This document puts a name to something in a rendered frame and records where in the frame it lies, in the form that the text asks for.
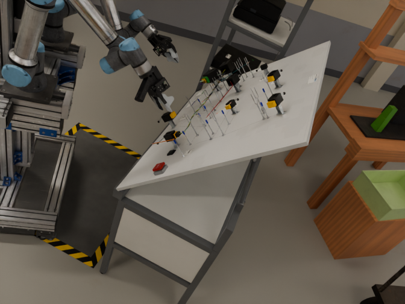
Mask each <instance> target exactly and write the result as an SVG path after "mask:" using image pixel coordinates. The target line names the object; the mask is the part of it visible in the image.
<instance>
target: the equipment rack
mask: <svg viewBox="0 0 405 304"><path fill-rule="evenodd" d="M313 1H314V0H307V2H306V4H305V6H304V8H303V10H302V12H301V14H300V16H299V17H298V19H297V21H296V23H294V22H293V25H292V21H289V20H287V19H285V18H283V17H280V19H279V21H278V23H277V25H276V27H275V29H274V31H273V33H271V34H269V33H267V32H266V31H263V30H261V29H259V28H257V27H255V26H253V25H251V24H248V23H246V22H244V21H242V20H240V19H238V18H235V17H234V16H233V12H234V9H235V8H236V6H237V5H236V6H235V7H234V4H235V2H236V0H229V3H228V5H227V8H226V11H225V13H224V17H223V18H222V22H221V24H220V27H219V30H218V32H217V35H216V37H215V41H214V42H213V46H212V48H211V51H210V54H209V56H208V59H207V61H206V65H205V67H204V70H203V72H202V75H201V78H200V80H199V83H198V85H197V88H196V91H195V92H197V91H200V90H201V89H202V87H203V83H202V82H200V81H202V78H203V75H204V74H205V73H206V72H208V71H209V70H211V69H214V67H212V66H211V64H212V61H213V58H214V56H215V53H216V50H217V48H218V45H219V43H220V41H221V38H222V35H223V33H224V30H225V27H226V26H228V27H230V28H232V29H231V32H230V35H229V37H228V39H227V42H226V44H228V45H230V44H231V41H232V40H233V37H234V34H235V32H236V31H238V32H240V33H242V34H244V35H246V36H248V37H250V38H252V39H254V40H256V41H259V42H261V43H263V44H265V45H267V46H269V47H271V48H273V49H275V50H277V51H279V52H280V54H279V56H278V58H277V60H276V61H278V60H281V59H283V57H284V56H285V54H286V52H287V50H288V48H289V47H290V45H291V43H292V41H293V39H294V37H295V35H296V33H297V31H298V29H299V27H300V26H301V24H302V22H303V20H304V18H305V16H306V14H307V12H308V10H309V8H310V7H311V5H312V3H313ZM233 7H234V8H233ZM229 21H230V22H229ZM285 21H286V22H288V23H289V24H290V26H291V29H290V26H289V24H287V23H286V22H285ZM239 26H240V27H239ZM241 27H242V28H241ZM289 29H290V31H289ZM256 34H257V35H256ZM258 35H259V36H258ZM260 36H261V37H260ZM262 37H263V38H262ZM264 38H265V39H264ZM266 39H267V40H266ZM268 40H269V41H268ZM270 41H271V42H270ZM272 42H273V43H272ZM227 76H228V74H226V75H224V76H223V77H224V78H226V79H227V78H228V77H229V76H228V77H227ZM224 78H223V81H226V79H224ZM201 83H202V84H201Z"/></svg>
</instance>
